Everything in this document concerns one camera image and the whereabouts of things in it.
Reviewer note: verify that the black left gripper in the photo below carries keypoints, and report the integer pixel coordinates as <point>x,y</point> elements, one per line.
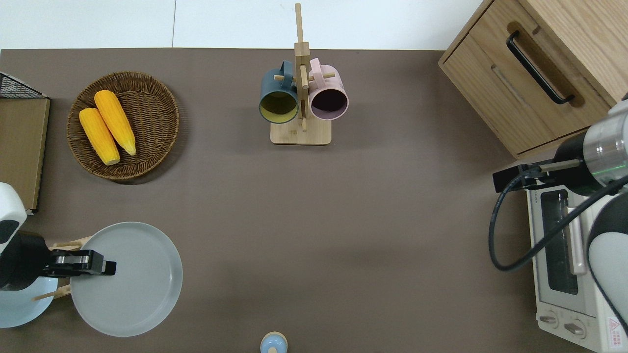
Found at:
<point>68,267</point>

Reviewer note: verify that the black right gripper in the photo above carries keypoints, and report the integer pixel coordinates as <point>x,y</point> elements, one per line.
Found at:
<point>542,177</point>

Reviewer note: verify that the light wooden drawer cabinet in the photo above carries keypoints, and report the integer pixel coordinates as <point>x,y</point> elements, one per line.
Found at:
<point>490,88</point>

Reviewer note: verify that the white oven knob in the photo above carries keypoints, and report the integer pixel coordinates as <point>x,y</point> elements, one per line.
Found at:
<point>573,328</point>
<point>548,319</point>

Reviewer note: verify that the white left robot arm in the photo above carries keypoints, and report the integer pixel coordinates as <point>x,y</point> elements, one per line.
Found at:
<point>10,211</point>

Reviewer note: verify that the brown wicker basket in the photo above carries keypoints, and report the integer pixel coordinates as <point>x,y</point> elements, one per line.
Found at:
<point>152,113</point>

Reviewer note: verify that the low wooden plate rack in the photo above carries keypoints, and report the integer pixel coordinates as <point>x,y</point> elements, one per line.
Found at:
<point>63,244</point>

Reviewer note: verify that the light blue plate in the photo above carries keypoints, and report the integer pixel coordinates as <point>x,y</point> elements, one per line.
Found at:
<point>19,306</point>

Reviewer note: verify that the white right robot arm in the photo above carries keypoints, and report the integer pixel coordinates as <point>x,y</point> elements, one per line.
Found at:
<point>608,147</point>

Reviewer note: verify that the gray round plate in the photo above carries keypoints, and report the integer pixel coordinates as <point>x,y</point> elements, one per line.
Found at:
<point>137,289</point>

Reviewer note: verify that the wooden mug tree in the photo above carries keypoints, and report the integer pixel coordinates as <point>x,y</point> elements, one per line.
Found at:
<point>300,135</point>

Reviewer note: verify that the white toaster oven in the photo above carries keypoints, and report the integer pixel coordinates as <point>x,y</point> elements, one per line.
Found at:
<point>559,304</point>

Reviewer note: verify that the yellow corn cob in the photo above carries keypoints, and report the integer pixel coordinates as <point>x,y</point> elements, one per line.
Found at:
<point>115,120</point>
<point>98,135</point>

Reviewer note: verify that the dark blue mug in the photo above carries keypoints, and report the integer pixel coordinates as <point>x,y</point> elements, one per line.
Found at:
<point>270,86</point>

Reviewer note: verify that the pink mug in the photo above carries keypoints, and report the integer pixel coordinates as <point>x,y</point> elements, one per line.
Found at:
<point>333,81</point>

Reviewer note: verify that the brown table mat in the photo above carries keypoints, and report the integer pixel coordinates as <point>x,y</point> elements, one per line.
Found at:
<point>343,220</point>

